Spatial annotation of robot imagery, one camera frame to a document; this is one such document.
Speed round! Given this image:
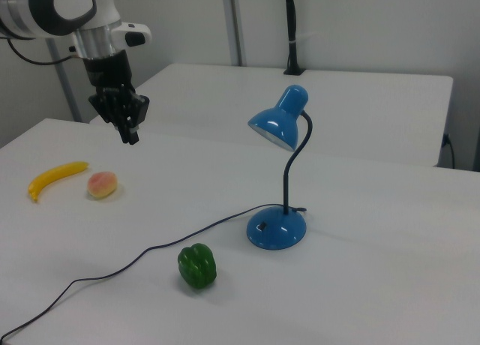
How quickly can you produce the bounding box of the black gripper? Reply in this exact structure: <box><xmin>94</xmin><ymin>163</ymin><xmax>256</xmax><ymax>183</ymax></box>
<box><xmin>82</xmin><ymin>49</ymin><xmax>151</xmax><ymax>146</ymax></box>

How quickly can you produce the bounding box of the blue desk lamp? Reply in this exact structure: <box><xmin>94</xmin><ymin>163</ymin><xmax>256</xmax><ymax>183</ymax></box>
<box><xmin>246</xmin><ymin>84</ymin><xmax>314</xmax><ymax>251</ymax></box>

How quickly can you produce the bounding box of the pink yellow peach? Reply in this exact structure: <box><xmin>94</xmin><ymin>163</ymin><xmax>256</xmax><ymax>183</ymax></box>
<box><xmin>86</xmin><ymin>171</ymin><xmax>119</xmax><ymax>201</ymax></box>

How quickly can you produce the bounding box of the yellow banana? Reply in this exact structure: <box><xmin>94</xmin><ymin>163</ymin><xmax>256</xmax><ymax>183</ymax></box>
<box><xmin>27</xmin><ymin>160</ymin><xmax>91</xmax><ymax>204</ymax></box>

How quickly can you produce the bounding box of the white adjacent table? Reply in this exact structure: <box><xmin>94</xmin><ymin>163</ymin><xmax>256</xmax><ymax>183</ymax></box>
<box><xmin>88</xmin><ymin>62</ymin><xmax>455</xmax><ymax>168</ymax></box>

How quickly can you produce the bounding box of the green bell pepper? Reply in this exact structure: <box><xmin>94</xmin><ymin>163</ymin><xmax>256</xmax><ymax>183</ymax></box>
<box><xmin>177</xmin><ymin>243</ymin><xmax>218</xmax><ymax>290</ymax></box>

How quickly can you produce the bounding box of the grey partition post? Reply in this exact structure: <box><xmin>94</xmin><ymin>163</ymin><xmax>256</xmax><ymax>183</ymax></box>
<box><xmin>46</xmin><ymin>40</ymin><xmax>84</xmax><ymax>123</ymax></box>
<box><xmin>223</xmin><ymin>0</ymin><xmax>249</xmax><ymax>67</ymax></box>

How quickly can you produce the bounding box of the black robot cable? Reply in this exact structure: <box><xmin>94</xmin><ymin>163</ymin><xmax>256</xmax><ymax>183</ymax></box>
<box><xmin>6</xmin><ymin>36</ymin><xmax>83</xmax><ymax>67</ymax></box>

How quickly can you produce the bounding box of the black lamp power cord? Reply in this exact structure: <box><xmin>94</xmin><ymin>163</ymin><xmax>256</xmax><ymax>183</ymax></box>
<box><xmin>0</xmin><ymin>203</ymin><xmax>307</xmax><ymax>341</ymax></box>

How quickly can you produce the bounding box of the black clamped camera pole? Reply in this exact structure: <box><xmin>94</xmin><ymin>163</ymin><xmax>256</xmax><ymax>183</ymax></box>
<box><xmin>283</xmin><ymin>0</ymin><xmax>305</xmax><ymax>77</ymax></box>

